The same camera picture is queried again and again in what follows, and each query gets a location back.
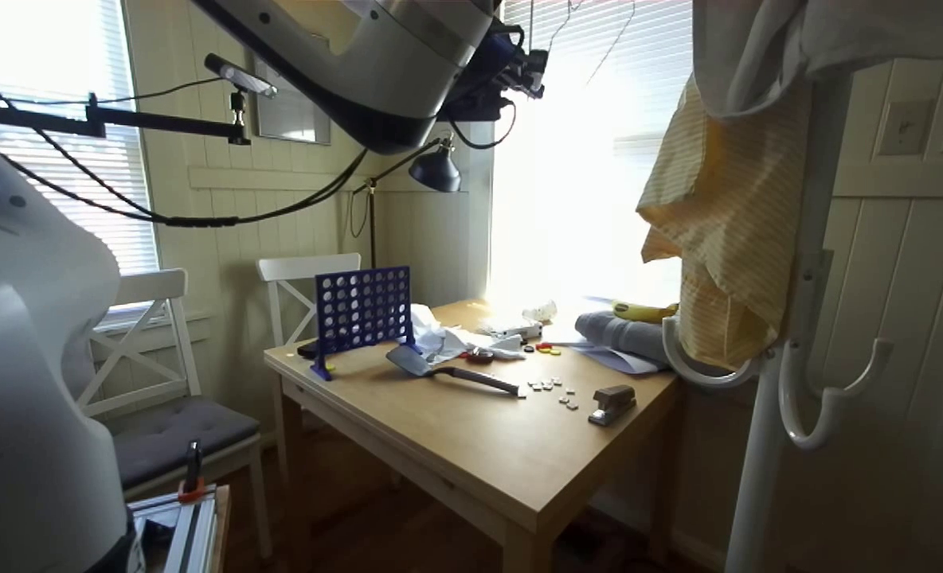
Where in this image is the grey stapler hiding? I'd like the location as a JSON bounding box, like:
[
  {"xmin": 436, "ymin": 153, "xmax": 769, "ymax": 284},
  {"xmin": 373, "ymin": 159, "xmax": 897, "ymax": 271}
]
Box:
[{"xmin": 585, "ymin": 381, "xmax": 641, "ymax": 431}]

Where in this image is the light wooden table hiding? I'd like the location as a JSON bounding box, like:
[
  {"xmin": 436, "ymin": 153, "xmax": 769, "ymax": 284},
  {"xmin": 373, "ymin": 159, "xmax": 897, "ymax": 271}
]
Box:
[{"xmin": 261, "ymin": 297, "xmax": 688, "ymax": 573}]

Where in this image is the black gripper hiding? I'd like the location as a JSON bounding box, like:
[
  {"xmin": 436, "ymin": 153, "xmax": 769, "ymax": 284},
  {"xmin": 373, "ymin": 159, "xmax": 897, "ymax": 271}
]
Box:
[{"xmin": 444, "ymin": 23, "xmax": 550, "ymax": 125}]

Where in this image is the narrow window blind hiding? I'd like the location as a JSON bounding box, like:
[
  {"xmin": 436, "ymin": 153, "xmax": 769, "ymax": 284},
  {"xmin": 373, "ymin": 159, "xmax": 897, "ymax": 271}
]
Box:
[{"xmin": 0, "ymin": 0, "xmax": 163, "ymax": 280}]

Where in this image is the blue connect four grid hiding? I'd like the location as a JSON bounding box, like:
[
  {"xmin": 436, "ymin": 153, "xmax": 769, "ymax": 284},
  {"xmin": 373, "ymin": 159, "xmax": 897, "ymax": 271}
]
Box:
[{"xmin": 306, "ymin": 263, "xmax": 421, "ymax": 381}]

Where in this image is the orange handled clamp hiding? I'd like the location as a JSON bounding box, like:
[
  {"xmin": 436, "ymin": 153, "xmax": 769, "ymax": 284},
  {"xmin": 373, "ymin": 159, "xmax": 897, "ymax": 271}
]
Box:
[{"xmin": 180, "ymin": 438, "xmax": 209, "ymax": 503}]

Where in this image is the white panel door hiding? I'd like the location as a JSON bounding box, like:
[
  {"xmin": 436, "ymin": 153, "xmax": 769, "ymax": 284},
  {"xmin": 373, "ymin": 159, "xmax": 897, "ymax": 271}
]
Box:
[{"xmin": 811, "ymin": 52, "xmax": 943, "ymax": 573}]

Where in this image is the stack of white frames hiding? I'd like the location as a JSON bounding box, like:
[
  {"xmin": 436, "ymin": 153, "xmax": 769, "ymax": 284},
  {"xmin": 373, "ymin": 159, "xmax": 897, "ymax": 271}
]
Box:
[{"xmin": 126, "ymin": 484, "xmax": 233, "ymax": 573}]

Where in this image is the yellow banana toy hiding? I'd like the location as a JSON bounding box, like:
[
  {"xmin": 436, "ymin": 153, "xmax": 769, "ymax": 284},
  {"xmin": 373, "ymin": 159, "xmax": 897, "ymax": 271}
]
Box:
[{"xmin": 610, "ymin": 298, "xmax": 683, "ymax": 327}]

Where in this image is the white chair with cushion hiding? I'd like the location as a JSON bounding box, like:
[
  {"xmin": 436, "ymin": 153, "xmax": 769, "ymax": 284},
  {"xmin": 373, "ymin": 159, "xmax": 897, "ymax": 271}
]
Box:
[{"xmin": 78, "ymin": 267, "xmax": 275, "ymax": 567}]

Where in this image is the black floor lamp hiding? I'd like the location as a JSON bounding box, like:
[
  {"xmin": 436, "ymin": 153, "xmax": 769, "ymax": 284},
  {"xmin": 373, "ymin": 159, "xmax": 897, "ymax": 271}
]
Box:
[{"xmin": 348, "ymin": 134, "xmax": 465, "ymax": 271}]

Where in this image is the crumpled white cloth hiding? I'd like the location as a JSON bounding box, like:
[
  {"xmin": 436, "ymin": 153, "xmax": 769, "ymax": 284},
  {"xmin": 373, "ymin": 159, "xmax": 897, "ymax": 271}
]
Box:
[{"xmin": 387, "ymin": 301, "xmax": 562, "ymax": 379}]

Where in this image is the black camera on boom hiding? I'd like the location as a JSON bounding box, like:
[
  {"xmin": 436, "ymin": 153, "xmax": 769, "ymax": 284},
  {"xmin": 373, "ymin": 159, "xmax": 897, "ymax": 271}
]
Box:
[{"xmin": 200, "ymin": 52, "xmax": 280, "ymax": 101}]

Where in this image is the grey folded towel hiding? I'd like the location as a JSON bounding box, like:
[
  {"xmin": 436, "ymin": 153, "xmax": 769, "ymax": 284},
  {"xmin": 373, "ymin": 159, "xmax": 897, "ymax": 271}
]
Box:
[{"xmin": 574, "ymin": 309, "xmax": 677, "ymax": 375}]

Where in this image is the yellow cloth garment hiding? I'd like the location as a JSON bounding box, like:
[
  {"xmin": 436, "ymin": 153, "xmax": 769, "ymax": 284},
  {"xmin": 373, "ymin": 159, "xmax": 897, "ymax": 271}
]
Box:
[{"xmin": 635, "ymin": 72, "xmax": 817, "ymax": 374}]

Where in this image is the grey seat cushion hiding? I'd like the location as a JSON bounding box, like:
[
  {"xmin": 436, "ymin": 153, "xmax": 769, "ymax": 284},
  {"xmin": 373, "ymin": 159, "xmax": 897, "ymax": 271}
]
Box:
[{"xmin": 101, "ymin": 396, "xmax": 264, "ymax": 490}]

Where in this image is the white window blind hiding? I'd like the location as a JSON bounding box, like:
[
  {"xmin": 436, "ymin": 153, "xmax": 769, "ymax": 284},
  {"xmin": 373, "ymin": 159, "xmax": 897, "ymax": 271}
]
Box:
[{"xmin": 492, "ymin": 0, "xmax": 699, "ymax": 312}]

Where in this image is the pale flat cloth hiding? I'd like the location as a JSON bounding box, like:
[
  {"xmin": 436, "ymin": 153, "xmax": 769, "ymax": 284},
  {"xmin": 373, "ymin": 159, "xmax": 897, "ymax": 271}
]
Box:
[{"xmin": 580, "ymin": 343, "xmax": 670, "ymax": 381}]

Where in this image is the white wooden chair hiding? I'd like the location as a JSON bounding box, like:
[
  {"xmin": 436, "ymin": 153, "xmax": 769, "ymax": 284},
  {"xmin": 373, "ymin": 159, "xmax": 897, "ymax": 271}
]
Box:
[{"xmin": 256, "ymin": 250, "xmax": 368, "ymax": 348}]

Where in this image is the white coat rack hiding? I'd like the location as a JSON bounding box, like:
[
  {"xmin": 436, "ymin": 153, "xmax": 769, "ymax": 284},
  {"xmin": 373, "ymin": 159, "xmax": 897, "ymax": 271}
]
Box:
[{"xmin": 659, "ymin": 59, "xmax": 897, "ymax": 573}]

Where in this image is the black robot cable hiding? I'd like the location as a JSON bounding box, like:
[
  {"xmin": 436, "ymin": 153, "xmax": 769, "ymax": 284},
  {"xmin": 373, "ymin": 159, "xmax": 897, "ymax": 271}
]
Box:
[{"xmin": 0, "ymin": 59, "xmax": 373, "ymax": 229}]

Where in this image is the framed wall picture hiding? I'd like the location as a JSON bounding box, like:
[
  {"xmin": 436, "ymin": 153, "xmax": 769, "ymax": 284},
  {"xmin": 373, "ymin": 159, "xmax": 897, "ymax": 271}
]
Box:
[{"xmin": 246, "ymin": 89, "xmax": 335, "ymax": 146}]

